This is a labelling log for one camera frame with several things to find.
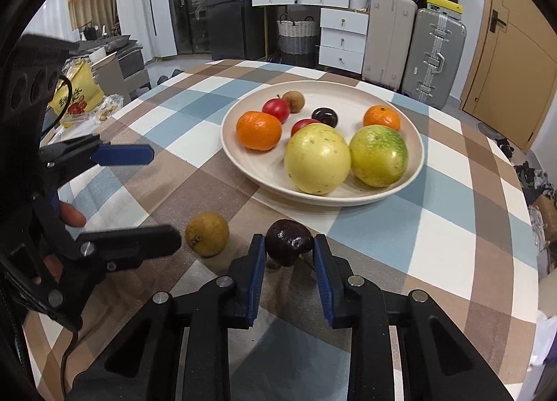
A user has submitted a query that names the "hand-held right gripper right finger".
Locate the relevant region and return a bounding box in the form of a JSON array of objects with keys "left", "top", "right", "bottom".
[{"left": 312, "top": 234, "right": 516, "bottom": 401}]

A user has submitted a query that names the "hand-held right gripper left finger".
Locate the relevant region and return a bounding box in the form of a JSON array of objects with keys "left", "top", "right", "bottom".
[{"left": 70, "top": 233, "right": 267, "bottom": 401}]

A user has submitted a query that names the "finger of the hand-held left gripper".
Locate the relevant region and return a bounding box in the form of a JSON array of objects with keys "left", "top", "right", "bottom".
[
  {"left": 39, "top": 134, "right": 155, "bottom": 186},
  {"left": 67, "top": 224, "right": 182, "bottom": 274}
]

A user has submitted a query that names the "dark purple passion fruit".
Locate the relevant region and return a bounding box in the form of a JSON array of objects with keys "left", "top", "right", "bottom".
[{"left": 265, "top": 219, "right": 315, "bottom": 270}]

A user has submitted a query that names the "large yellowish longan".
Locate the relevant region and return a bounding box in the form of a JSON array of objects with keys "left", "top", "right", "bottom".
[{"left": 185, "top": 211, "right": 230, "bottom": 258}]

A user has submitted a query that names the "cream round plate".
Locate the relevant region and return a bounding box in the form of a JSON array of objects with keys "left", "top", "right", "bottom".
[{"left": 221, "top": 80, "right": 425, "bottom": 209}]

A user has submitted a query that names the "large yellow-green round fruit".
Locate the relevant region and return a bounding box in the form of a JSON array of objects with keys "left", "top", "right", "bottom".
[{"left": 284, "top": 123, "right": 351, "bottom": 196}]

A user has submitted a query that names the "large orange tangerine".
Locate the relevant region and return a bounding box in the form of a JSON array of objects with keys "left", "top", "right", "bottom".
[{"left": 236, "top": 110, "right": 283, "bottom": 152}]

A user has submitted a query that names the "mottled green round fruit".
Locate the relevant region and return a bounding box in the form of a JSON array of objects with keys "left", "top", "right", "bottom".
[{"left": 349, "top": 124, "right": 409, "bottom": 188}]

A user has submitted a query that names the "dark cherry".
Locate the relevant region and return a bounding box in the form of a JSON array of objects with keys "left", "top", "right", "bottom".
[{"left": 312, "top": 107, "right": 338, "bottom": 128}]

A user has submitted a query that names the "small orange tangerine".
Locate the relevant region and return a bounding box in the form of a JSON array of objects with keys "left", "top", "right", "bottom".
[{"left": 363, "top": 105, "right": 401, "bottom": 132}]

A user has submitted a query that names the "brown kiwi fruit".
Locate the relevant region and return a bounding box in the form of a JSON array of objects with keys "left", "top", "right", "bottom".
[{"left": 282, "top": 91, "right": 305, "bottom": 113}]

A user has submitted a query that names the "person's left hand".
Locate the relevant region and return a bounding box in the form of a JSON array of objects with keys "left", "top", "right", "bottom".
[{"left": 34, "top": 201, "right": 87, "bottom": 286}]

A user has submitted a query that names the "clear plastic bag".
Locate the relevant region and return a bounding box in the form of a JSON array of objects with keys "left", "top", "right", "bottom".
[{"left": 93, "top": 94, "right": 125, "bottom": 123}]

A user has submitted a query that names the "yellow snack bag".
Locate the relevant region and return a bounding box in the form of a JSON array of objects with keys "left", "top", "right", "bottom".
[{"left": 48, "top": 59, "right": 105, "bottom": 127}]

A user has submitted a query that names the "checked tablecloth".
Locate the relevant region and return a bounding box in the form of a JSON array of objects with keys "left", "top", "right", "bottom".
[{"left": 26, "top": 59, "right": 540, "bottom": 401}]

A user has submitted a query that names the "beige curtain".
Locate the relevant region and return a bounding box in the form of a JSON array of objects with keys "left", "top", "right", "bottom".
[{"left": 67, "top": 0, "right": 116, "bottom": 36}]

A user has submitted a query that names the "grey sofa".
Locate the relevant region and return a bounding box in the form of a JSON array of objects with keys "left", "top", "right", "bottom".
[{"left": 72, "top": 35, "right": 146, "bottom": 92}]

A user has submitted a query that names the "dark grey refrigerator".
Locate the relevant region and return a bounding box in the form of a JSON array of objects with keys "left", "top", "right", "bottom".
[{"left": 202, "top": 0, "right": 279, "bottom": 61}]

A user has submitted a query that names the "woven laundry basket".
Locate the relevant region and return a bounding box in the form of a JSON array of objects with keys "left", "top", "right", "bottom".
[{"left": 277, "top": 15, "right": 318, "bottom": 66}]

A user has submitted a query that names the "pile of dark sandals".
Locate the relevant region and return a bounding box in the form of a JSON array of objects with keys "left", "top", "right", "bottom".
[{"left": 479, "top": 122, "right": 554, "bottom": 207}]

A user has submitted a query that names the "cardboard box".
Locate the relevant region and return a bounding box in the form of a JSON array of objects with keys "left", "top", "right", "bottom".
[{"left": 533, "top": 196, "right": 557, "bottom": 228}]

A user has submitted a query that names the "white dressing table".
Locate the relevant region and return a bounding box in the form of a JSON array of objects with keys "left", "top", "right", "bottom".
[{"left": 251, "top": 0, "right": 370, "bottom": 74}]

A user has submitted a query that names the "silver suitcase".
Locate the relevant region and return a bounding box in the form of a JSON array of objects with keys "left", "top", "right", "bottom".
[{"left": 401, "top": 8, "right": 467, "bottom": 111}]

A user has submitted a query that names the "beige suitcase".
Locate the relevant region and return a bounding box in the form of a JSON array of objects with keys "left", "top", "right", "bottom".
[{"left": 362, "top": 0, "right": 417, "bottom": 90}]

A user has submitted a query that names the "wooden door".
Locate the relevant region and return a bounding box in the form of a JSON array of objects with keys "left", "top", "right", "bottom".
[{"left": 459, "top": 0, "right": 557, "bottom": 153}]

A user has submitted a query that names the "yellow shoe box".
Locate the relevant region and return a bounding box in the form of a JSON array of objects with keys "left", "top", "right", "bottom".
[{"left": 424, "top": 2, "right": 462, "bottom": 15}]

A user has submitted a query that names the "black cable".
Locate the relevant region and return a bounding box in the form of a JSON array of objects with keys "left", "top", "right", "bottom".
[{"left": 39, "top": 74, "right": 81, "bottom": 399}]

